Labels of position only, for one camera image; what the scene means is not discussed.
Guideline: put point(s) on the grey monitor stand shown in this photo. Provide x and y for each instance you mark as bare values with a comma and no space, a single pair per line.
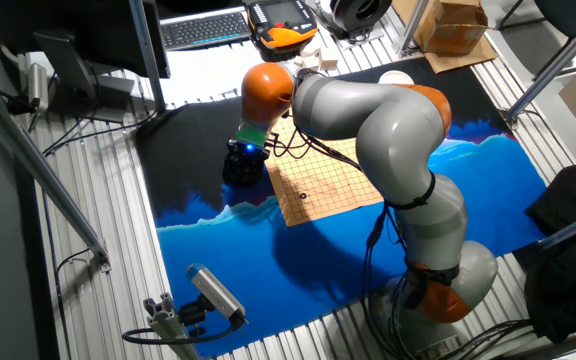
78,80

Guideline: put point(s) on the black bowl of black stones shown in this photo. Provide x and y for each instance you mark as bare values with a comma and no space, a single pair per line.
242,175

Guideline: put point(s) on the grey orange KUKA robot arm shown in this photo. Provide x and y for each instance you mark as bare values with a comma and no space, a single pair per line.
393,140

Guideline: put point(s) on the silver cylindrical device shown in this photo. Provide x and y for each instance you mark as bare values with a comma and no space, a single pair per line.
38,87

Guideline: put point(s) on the green flange adapter plate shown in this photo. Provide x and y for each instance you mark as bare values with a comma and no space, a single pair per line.
251,135

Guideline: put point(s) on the orange black teach pendant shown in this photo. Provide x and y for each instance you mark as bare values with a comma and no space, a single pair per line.
283,25

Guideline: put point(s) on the aluminium frame beam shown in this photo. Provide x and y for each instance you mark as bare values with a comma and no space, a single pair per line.
553,65
38,165
573,227

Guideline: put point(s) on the brown cardboard box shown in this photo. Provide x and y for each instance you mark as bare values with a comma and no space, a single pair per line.
450,25

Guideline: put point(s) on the short aluminium camera mount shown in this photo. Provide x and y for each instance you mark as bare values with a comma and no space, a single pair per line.
168,325

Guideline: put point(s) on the silver exterior camera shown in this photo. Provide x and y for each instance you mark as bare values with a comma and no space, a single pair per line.
215,292

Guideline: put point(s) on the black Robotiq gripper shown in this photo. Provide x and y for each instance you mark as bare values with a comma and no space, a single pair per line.
245,152

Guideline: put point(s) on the black jacket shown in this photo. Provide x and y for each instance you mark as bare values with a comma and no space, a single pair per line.
568,260

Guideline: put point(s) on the aluminium frame post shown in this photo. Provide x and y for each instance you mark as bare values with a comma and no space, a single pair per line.
148,55
413,25

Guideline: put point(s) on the white bowl of white stones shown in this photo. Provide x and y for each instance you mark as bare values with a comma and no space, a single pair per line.
395,77

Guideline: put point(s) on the tan Go board sheet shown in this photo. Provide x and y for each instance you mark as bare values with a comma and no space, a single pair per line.
328,185

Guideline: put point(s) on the small pale wooden block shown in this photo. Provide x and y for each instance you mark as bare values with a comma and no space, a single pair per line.
310,52

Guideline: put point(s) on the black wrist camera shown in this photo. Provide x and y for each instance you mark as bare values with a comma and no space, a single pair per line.
263,152

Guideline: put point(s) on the blue and black landscape mat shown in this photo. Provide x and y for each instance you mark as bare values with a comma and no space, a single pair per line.
293,270

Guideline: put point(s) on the dark office chair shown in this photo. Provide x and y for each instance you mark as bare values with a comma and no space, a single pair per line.
563,12

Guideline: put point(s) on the black computer monitor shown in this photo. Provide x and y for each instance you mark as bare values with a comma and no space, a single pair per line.
68,30

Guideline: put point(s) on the black round spool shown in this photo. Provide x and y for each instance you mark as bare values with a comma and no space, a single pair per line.
360,12

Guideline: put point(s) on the black computer keyboard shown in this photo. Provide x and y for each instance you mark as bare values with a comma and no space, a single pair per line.
203,30

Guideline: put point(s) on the large pale wooden block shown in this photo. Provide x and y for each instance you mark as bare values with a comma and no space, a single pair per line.
327,64

